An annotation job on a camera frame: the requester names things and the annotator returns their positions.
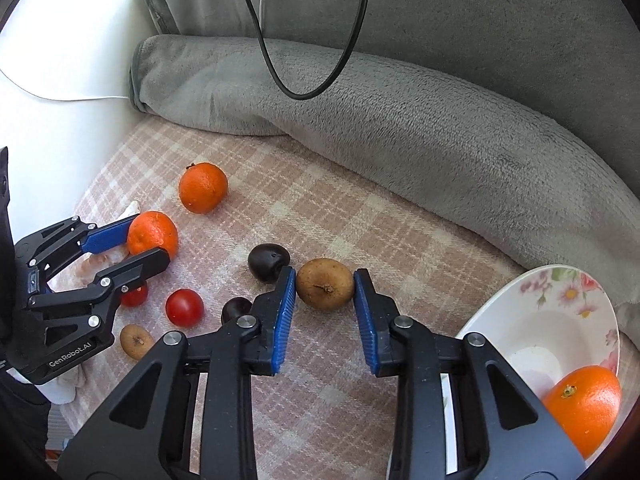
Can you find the white floral bowl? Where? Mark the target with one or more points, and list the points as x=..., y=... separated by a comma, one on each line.
x=550, y=320

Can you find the tangerine with stem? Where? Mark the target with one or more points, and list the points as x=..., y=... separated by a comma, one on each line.
x=202, y=189

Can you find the large brown kiwi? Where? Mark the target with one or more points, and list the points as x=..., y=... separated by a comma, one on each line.
x=325, y=282

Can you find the small brown kiwi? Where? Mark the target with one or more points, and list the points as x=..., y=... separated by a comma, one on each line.
x=135, y=342

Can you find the white side table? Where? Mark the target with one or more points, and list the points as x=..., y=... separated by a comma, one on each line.
x=60, y=50

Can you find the orange tangerine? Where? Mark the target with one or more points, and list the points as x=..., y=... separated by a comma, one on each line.
x=155, y=232

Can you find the pink plaid bed sheet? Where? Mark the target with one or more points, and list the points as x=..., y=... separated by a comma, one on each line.
x=310, y=200

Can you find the rolled grey fleece blanket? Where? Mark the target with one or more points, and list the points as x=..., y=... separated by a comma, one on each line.
x=400, y=125

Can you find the large dark plum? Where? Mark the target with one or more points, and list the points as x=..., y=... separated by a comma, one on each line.
x=267, y=262

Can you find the grey fleece cushion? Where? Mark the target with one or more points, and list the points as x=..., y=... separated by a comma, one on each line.
x=475, y=10

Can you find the small red cherry tomato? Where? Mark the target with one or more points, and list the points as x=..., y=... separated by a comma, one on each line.
x=135, y=296

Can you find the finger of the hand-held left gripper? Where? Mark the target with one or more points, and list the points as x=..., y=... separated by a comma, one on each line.
x=140, y=266
x=107, y=236

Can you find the large orange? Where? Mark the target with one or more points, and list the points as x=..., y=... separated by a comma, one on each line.
x=582, y=412

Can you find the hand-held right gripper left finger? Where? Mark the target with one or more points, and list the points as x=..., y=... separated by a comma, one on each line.
x=285, y=310

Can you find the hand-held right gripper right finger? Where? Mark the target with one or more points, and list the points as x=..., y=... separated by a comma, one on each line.
x=365, y=320

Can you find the large red cherry tomato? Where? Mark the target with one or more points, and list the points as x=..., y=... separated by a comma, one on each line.
x=184, y=307

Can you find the small dark plum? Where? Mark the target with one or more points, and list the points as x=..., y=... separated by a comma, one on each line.
x=234, y=309

